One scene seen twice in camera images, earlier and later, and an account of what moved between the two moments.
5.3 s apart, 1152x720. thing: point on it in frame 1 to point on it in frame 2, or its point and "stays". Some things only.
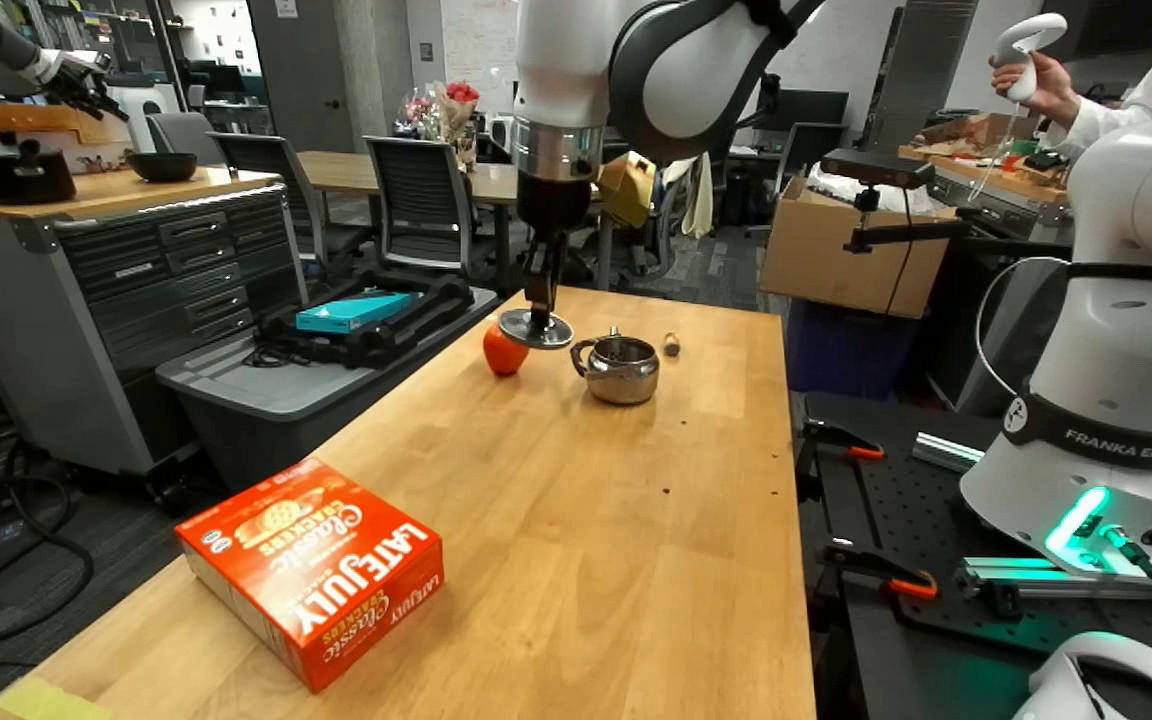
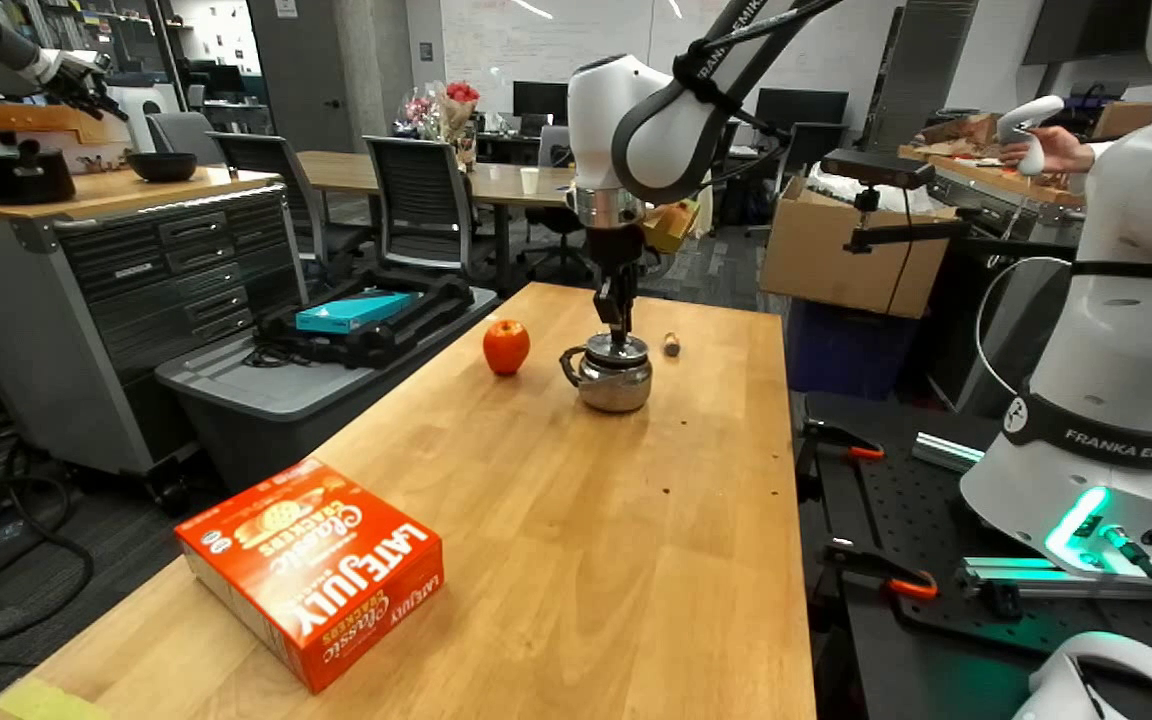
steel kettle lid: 516,327 to 630,348
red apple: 501,354 stays
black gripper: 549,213 to 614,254
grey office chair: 424,205 stays
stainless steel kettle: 621,368 stays
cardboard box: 810,266 stays
